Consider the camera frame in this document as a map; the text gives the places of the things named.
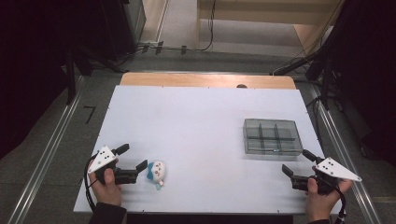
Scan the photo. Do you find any thin black hanging cable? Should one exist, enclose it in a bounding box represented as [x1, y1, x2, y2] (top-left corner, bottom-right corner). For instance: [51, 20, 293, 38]
[199, 0, 218, 52]

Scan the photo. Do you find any black metal stand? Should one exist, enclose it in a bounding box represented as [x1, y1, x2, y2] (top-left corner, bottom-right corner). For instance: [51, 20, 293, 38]
[270, 50, 344, 111]
[64, 46, 124, 105]

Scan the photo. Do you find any black curtain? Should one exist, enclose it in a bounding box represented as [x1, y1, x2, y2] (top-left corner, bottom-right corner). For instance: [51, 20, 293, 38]
[323, 0, 396, 160]
[0, 0, 125, 160]

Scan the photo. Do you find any person's right hand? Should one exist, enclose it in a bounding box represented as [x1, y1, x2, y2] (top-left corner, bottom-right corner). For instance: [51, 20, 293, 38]
[304, 176, 354, 223]

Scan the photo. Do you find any person's left hand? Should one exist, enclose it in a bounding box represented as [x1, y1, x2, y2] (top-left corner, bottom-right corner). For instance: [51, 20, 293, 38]
[88, 160, 123, 207]

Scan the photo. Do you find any clear grey compartment box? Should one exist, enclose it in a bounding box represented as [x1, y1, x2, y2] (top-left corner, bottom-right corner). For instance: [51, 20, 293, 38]
[242, 118, 304, 157]

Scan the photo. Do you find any light wooden shelf unit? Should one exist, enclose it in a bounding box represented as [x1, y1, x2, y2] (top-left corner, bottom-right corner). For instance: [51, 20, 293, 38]
[195, 0, 345, 55]

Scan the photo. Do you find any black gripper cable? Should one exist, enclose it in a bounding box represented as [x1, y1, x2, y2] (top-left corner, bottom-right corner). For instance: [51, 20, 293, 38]
[83, 152, 98, 213]
[333, 183, 348, 224]

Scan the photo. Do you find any metal floor rail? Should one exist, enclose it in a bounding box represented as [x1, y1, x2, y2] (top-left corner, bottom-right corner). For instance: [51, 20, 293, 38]
[307, 83, 375, 224]
[7, 74, 86, 224]

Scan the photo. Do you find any dark grey cabinet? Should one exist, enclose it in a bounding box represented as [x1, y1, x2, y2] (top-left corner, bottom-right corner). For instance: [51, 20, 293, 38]
[102, 0, 148, 62]

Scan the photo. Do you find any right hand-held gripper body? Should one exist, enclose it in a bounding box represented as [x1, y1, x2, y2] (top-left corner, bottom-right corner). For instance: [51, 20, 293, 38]
[290, 157, 363, 196]

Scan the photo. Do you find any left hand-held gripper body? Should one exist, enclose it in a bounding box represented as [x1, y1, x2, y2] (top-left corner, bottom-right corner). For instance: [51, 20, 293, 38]
[88, 145, 138, 186]

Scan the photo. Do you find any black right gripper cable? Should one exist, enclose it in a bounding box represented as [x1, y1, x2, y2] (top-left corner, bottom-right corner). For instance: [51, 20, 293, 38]
[333, 183, 348, 224]

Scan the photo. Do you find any power strip with plugs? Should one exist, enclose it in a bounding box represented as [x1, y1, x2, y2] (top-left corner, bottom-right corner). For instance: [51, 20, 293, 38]
[136, 40, 189, 56]

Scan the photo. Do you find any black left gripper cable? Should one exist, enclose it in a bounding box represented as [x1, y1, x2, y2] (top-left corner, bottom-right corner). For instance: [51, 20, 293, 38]
[83, 152, 98, 213]

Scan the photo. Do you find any white and blue plush toy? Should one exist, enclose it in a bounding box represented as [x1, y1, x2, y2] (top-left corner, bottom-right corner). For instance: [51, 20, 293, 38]
[146, 160, 167, 191]

